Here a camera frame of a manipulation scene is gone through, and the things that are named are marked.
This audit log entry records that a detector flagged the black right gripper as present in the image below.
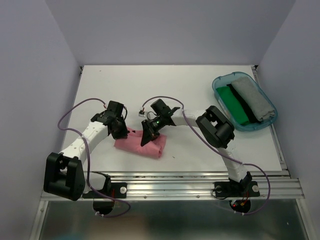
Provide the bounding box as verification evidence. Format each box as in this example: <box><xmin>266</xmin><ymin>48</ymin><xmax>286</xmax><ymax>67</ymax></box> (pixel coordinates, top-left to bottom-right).
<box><xmin>141</xmin><ymin>114</ymin><xmax>166</xmax><ymax>146</ymax></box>

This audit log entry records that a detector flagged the pink t-shirt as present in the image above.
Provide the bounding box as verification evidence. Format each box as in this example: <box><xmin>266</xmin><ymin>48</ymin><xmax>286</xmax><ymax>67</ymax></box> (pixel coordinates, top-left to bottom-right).
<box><xmin>114</xmin><ymin>128</ymin><xmax>167</xmax><ymax>159</ymax></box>

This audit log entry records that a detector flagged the blue translucent plastic bin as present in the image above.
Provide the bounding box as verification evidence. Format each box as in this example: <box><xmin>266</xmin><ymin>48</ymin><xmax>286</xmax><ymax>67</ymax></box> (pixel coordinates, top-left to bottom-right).
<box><xmin>212</xmin><ymin>71</ymin><xmax>278</xmax><ymax>132</ymax></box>

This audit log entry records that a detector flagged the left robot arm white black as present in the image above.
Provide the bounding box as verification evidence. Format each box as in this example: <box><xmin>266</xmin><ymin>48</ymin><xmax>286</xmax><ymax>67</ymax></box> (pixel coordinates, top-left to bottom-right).
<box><xmin>43</xmin><ymin>98</ymin><xmax>129</xmax><ymax>201</ymax></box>

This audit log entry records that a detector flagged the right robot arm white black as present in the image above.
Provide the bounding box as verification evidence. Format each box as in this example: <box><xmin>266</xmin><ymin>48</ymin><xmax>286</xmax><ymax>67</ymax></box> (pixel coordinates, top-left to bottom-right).
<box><xmin>140</xmin><ymin>99</ymin><xmax>252</xmax><ymax>199</ymax></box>

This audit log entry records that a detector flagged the rolled green t-shirt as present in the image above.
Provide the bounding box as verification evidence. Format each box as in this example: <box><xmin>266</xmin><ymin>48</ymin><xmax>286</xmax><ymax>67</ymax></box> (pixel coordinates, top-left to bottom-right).
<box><xmin>216</xmin><ymin>86</ymin><xmax>250</xmax><ymax>126</ymax></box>

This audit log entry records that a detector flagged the rolled black t-shirt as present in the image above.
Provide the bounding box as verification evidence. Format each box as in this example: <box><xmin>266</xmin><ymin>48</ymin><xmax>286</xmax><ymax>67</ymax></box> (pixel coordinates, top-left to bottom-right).
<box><xmin>227</xmin><ymin>84</ymin><xmax>260</xmax><ymax>124</ymax></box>

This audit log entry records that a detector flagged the rolled grey t-shirt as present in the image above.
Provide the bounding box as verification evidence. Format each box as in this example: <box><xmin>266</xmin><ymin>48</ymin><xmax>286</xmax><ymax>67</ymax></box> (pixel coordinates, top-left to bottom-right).
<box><xmin>231</xmin><ymin>77</ymin><xmax>276</xmax><ymax>122</ymax></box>

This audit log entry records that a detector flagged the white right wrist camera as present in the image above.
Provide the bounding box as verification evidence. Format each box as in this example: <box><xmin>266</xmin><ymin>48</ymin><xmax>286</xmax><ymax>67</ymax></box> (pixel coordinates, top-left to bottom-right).
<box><xmin>138</xmin><ymin>107</ymin><xmax>147</xmax><ymax>118</ymax></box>

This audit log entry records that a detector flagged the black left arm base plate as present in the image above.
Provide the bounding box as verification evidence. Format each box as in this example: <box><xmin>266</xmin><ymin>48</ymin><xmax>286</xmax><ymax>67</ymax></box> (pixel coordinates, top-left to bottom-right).
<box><xmin>82</xmin><ymin>182</ymin><xmax>127</xmax><ymax>199</ymax></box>

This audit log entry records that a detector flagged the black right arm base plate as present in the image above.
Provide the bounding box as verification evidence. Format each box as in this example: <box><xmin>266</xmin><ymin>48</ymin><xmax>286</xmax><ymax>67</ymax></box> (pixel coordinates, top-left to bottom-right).
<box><xmin>213</xmin><ymin>181</ymin><xmax>260</xmax><ymax>199</ymax></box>

